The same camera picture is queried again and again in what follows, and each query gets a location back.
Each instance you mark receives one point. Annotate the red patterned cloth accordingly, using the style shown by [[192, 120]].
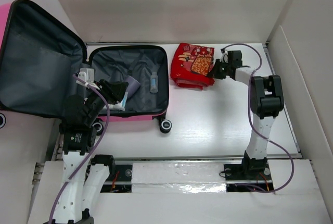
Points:
[[190, 66]]

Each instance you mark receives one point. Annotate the small clear plastic bottle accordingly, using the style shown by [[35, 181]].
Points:
[[154, 83]]

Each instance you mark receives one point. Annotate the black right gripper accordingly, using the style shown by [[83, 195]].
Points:
[[215, 72]]

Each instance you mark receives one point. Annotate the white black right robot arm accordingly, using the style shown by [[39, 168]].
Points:
[[265, 102]]

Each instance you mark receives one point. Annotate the white blue tissue pack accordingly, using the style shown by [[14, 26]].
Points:
[[119, 106]]

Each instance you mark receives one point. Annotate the pink kids suitcase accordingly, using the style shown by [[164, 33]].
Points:
[[47, 71]]

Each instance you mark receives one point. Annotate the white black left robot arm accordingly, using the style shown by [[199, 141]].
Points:
[[84, 174]]

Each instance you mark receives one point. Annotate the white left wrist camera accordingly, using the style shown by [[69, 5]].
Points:
[[85, 75]]

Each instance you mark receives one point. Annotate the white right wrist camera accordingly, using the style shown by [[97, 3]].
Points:
[[224, 57]]

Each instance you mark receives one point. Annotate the metal base rail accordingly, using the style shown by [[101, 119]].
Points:
[[120, 181]]

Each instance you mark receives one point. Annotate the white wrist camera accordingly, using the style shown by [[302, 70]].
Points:
[[85, 75], [224, 57]]

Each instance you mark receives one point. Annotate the white side board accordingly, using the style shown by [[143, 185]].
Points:
[[302, 113]]

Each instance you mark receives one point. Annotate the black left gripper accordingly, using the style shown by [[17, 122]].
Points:
[[113, 90]]

